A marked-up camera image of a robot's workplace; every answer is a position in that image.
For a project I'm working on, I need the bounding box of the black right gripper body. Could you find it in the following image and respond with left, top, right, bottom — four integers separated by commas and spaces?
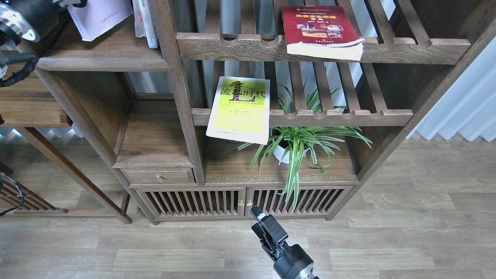
273, 242, 315, 279

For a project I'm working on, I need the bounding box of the red paperback book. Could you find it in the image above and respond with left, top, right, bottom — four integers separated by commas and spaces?
282, 5, 364, 61

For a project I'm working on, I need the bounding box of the brass drawer knob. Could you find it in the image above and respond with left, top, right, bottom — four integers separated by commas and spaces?
156, 174, 164, 183

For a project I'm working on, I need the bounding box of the wooden side furniture left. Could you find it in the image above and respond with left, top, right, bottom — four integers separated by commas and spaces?
1, 74, 132, 224

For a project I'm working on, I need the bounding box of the white lavender book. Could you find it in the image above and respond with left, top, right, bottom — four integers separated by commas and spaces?
67, 0, 133, 42

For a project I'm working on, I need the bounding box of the white pleated curtain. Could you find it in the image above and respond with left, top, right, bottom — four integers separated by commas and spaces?
407, 39, 496, 141

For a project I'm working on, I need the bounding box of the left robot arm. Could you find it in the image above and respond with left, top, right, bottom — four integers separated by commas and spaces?
1, 0, 96, 216

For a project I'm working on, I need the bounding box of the dark wooden bookshelf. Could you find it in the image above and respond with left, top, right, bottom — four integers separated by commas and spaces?
17, 0, 495, 223

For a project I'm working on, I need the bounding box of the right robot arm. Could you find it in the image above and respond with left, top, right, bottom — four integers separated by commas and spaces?
250, 205, 318, 279

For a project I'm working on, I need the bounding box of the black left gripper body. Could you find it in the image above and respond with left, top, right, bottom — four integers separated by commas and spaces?
8, 0, 87, 37

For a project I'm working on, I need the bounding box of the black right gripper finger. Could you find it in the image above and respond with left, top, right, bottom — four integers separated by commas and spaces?
250, 205, 288, 245
258, 232, 284, 260

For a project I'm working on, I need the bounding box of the yellow green book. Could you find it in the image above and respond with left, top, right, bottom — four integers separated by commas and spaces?
206, 76, 270, 145

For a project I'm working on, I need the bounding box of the green spider plant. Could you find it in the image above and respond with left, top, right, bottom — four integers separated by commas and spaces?
237, 81, 373, 212

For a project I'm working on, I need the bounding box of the upright white book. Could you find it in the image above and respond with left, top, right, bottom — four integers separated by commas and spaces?
132, 0, 159, 49

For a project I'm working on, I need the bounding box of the white plant pot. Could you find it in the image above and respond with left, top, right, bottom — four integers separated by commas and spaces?
273, 140, 309, 164

